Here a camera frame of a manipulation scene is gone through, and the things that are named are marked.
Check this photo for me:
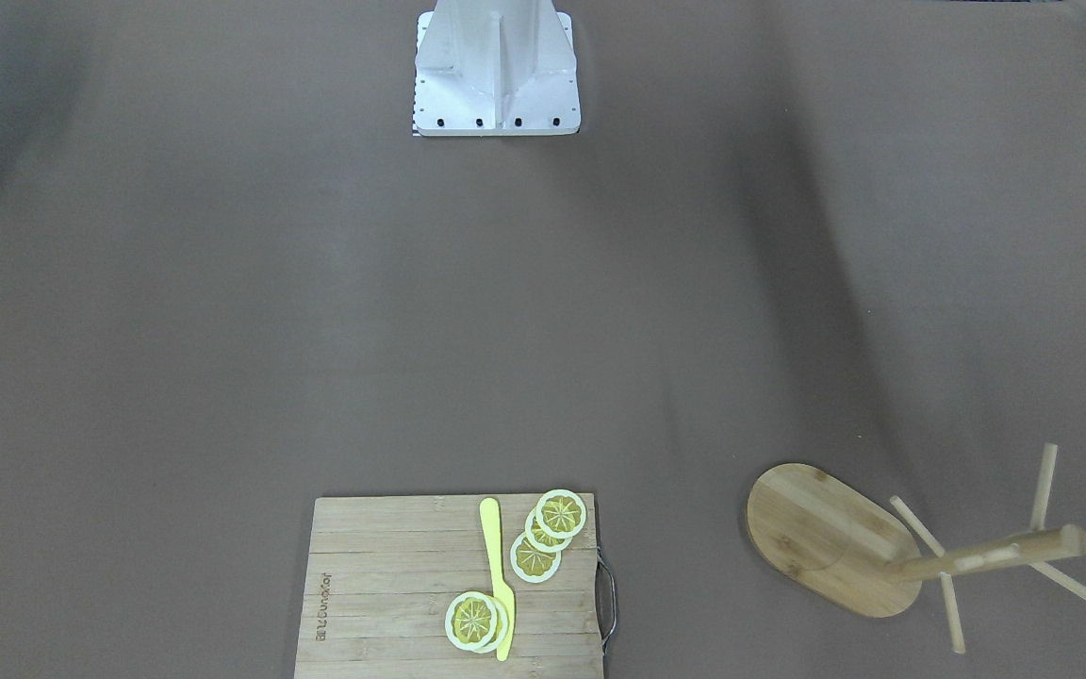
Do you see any wooden cup rack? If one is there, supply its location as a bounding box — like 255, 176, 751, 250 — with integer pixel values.
743, 443, 1086, 654

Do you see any lemon slice far end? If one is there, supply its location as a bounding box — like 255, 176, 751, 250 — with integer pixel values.
534, 489, 589, 540

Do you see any yellow plastic knife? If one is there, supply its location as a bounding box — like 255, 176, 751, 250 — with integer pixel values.
479, 496, 517, 662

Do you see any lemon slice middle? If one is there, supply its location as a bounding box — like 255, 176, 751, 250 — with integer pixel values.
525, 510, 573, 554

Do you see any lemon slice under single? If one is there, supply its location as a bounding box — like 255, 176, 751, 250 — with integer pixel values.
473, 598, 510, 654

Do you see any wooden cutting board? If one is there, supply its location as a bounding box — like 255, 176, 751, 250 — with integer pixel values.
294, 491, 619, 678

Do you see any lemon slice single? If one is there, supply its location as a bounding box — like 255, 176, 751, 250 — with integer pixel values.
444, 590, 496, 653

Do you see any white camera pillar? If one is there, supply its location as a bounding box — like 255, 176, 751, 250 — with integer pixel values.
411, 1, 582, 138

